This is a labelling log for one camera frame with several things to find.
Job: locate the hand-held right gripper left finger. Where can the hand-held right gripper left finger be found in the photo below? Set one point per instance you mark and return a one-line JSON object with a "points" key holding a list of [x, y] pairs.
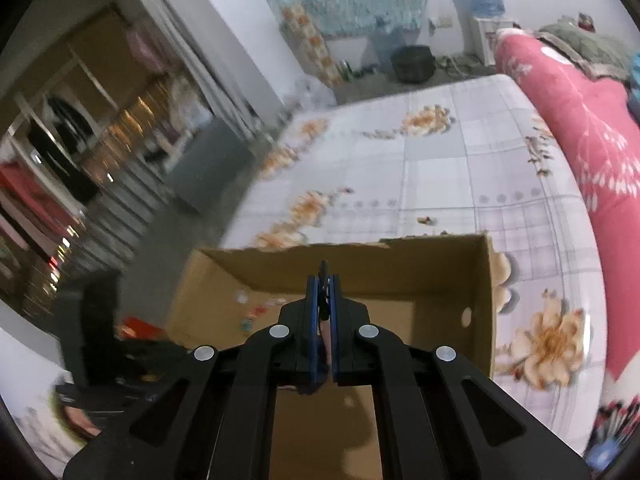
{"points": [[314, 321]]}

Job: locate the red object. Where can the red object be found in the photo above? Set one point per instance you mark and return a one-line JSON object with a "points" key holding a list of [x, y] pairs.
{"points": [[142, 329]]}

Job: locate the blue printed blanket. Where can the blue printed blanket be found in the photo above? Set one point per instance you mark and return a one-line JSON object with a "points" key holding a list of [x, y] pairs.
{"points": [[636, 70]]}

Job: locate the white water dispenser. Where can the white water dispenser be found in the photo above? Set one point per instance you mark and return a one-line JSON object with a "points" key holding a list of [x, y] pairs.
{"points": [[487, 40]]}

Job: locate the open wardrobe with clothes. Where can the open wardrobe with clothes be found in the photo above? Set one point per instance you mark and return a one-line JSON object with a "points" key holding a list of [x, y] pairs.
{"points": [[100, 110]]}

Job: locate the brown cardboard box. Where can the brown cardboard box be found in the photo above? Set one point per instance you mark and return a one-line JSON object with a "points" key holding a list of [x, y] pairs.
{"points": [[425, 280]]}

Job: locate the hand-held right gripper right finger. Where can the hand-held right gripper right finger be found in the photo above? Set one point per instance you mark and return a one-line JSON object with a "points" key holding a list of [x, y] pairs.
{"points": [[335, 322]]}

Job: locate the grey bin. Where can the grey bin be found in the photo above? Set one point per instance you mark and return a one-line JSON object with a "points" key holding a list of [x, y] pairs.
{"points": [[210, 165]]}

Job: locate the wall socket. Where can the wall socket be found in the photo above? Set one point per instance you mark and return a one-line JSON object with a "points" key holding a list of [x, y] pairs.
{"points": [[442, 22]]}

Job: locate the floral checked bed sheet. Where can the floral checked bed sheet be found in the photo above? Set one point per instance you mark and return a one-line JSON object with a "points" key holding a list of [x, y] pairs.
{"points": [[450, 170]]}

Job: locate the orange floral cloth strip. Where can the orange floral cloth strip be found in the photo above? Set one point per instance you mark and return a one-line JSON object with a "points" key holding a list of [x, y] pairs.
{"points": [[312, 45]]}

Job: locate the grey green blanket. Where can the grey green blanket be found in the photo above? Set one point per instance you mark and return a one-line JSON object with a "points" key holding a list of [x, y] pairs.
{"points": [[585, 40]]}

